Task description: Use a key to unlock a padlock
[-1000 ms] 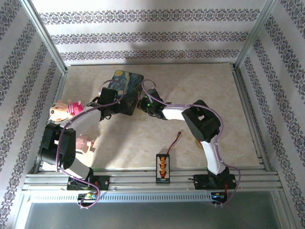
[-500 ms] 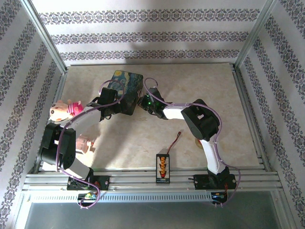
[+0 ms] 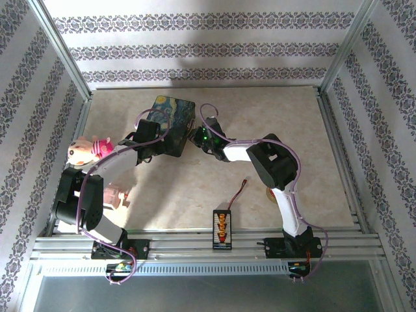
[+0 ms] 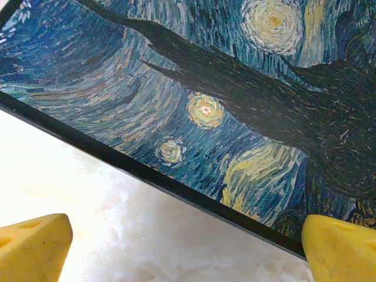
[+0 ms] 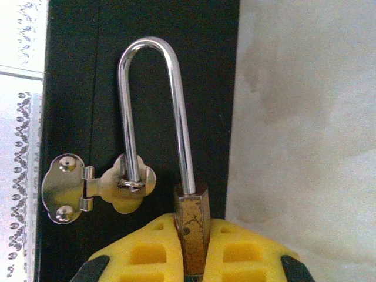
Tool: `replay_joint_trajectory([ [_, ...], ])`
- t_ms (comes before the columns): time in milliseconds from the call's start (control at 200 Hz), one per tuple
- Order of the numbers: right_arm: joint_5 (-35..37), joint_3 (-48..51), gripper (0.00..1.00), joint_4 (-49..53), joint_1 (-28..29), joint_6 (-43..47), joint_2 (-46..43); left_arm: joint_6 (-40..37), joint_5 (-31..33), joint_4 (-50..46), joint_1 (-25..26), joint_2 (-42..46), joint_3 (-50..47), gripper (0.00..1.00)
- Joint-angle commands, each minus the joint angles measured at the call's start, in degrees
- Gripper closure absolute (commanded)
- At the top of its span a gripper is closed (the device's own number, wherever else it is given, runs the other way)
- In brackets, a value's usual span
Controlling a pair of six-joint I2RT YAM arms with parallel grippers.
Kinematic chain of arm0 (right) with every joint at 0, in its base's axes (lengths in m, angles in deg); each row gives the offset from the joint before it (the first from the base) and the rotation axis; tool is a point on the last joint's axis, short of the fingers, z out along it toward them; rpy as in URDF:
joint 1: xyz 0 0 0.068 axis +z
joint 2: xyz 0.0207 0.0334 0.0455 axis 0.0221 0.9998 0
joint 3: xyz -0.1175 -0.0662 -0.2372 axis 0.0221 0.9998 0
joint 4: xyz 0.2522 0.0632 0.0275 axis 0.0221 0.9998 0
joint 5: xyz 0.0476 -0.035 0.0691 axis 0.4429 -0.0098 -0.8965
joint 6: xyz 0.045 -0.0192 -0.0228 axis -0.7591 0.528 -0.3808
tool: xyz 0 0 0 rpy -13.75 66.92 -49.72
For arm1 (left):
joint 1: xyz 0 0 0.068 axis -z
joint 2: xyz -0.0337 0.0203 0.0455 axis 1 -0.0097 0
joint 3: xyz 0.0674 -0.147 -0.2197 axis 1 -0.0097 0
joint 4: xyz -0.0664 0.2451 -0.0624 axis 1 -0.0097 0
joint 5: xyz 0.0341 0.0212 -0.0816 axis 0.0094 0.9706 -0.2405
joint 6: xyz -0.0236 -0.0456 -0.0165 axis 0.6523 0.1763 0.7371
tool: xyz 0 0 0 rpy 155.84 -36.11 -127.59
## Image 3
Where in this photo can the starry night print box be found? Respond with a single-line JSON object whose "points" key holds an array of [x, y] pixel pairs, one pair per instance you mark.
{"points": [[175, 110]]}

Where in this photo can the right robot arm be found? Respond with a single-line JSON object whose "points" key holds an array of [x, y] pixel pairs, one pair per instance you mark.
{"points": [[276, 162]]}

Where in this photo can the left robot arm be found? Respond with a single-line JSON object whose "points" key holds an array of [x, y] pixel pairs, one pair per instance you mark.
{"points": [[78, 201]]}

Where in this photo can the pink translucent plastic toy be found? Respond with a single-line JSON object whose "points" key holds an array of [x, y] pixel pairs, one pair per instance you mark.
{"points": [[113, 196]]}

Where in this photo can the small round orange object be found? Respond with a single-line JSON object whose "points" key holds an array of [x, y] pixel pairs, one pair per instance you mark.
{"points": [[270, 195]]}

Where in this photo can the black board yellow connectors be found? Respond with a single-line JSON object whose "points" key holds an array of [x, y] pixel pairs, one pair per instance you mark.
{"points": [[222, 229]]}

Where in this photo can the grey metal sheet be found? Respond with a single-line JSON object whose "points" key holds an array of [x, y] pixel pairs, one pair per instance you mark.
{"points": [[208, 295]]}

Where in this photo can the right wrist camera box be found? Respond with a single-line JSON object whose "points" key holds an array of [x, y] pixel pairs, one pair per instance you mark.
{"points": [[209, 135]]}

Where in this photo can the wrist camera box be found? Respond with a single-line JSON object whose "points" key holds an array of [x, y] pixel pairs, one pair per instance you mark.
{"points": [[209, 135], [147, 131]]}

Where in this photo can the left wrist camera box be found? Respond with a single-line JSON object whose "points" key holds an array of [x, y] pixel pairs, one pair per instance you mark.
{"points": [[147, 131]]}

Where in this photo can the aluminium side rail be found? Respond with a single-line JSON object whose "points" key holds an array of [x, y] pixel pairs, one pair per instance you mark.
{"points": [[84, 112], [341, 162]]}

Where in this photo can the aluminium back rail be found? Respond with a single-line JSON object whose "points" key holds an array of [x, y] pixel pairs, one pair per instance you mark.
{"points": [[260, 87]]}

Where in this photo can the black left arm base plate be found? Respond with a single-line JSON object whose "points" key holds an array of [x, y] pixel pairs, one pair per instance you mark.
{"points": [[139, 249]]}

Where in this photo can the aluminium front rail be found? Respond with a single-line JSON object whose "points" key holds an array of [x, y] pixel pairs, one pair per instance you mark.
{"points": [[182, 243]]}

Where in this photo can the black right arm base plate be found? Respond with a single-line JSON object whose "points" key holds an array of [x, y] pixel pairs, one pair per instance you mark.
{"points": [[273, 248]]}

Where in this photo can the aluminium frame post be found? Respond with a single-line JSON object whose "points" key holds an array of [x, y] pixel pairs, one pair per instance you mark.
{"points": [[58, 48], [349, 45]]}

